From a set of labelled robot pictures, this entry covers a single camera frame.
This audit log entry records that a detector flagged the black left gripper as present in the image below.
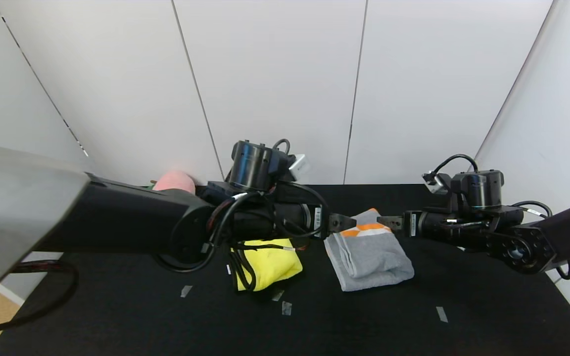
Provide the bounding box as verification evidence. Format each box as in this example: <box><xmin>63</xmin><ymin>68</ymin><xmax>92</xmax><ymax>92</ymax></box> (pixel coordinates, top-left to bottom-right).
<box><xmin>276</xmin><ymin>202</ymin><xmax>357</xmax><ymax>239</ymax></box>

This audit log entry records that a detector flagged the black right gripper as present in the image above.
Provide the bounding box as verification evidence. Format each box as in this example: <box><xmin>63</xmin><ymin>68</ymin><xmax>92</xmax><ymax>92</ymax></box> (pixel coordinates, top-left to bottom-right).
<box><xmin>377</xmin><ymin>210</ymin><xmax>458</xmax><ymax>238</ymax></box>

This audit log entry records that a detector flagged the grey terry towel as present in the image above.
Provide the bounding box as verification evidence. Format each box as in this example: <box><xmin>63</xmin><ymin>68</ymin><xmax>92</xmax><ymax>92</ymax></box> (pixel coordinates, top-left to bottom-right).
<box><xmin>324</xmin><ymin>208</ymin><xmax>415</xmax><ymax>292</ymax></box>

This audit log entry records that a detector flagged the yellow microfiber towel black trim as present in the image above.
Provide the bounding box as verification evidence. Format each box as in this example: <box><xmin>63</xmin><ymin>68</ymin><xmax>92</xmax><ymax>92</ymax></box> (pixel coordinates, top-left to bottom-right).
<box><xmin>228</xmin><ymin>239</ymin><xmax>304</xmax><ymax>292</ymax></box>

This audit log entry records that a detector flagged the pink plush peach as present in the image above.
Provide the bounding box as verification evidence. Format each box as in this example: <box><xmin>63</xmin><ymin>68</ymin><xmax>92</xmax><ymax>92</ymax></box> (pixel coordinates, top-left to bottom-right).
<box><xmin>152</xmin><ymin>171</ymin><xmax>197</xmax><ymax>193</ymax></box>

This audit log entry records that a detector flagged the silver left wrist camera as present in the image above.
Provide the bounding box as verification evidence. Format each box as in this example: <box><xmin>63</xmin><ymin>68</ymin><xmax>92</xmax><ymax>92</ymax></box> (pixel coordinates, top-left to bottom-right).
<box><xmin>287</xmin><ymin>153</ymin><xmax>311</xmax><ymax>181</ymax></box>

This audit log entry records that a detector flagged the black right camera cable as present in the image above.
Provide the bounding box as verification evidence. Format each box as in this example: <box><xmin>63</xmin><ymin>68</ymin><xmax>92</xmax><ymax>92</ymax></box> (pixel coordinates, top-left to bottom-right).
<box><xmin>427</xmin><ymin>154</ymin><xmax>479</xmax><ymax>182</ymax></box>

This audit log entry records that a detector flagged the black left arm cable bundle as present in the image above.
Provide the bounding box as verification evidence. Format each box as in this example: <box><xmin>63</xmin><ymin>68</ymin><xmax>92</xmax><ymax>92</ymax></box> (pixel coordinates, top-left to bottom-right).
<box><xmin>155</xmin><ymin>183</ymin><xmax>333</xmax><ymax>273</ymax></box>

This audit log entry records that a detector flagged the black right arm cable tagged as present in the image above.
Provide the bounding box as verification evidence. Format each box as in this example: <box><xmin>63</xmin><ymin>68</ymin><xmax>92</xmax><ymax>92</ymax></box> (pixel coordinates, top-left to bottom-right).
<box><xmin>510</xmin><ymin>200</ymin><xmax>554</xmax><ymax>219</ymax></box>

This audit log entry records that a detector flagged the thick black left arm hose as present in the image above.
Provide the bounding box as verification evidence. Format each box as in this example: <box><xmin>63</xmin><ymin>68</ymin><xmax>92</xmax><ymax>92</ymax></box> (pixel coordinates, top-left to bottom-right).
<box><xmin>0</xmin><ymin>260</ymin><xmax>79</xmax><ymax>339</ymax></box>

